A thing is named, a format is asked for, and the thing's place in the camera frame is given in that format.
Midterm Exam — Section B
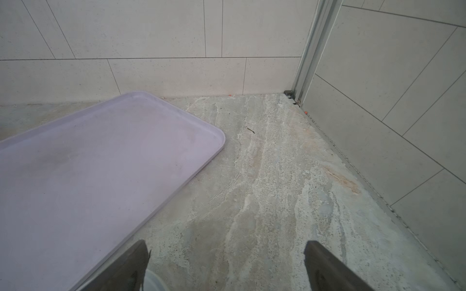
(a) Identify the aluminium corner post right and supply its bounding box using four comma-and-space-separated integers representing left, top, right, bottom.
291, 0, 343, 106

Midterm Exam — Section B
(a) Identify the lavender plastic tray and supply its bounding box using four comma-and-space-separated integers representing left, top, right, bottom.
1, 92, 226, 291

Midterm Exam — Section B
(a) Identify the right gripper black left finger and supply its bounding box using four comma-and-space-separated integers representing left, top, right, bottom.
81, 240, 150, 291

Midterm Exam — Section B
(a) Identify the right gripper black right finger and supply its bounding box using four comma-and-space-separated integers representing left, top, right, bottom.
304, 241, 374, 291

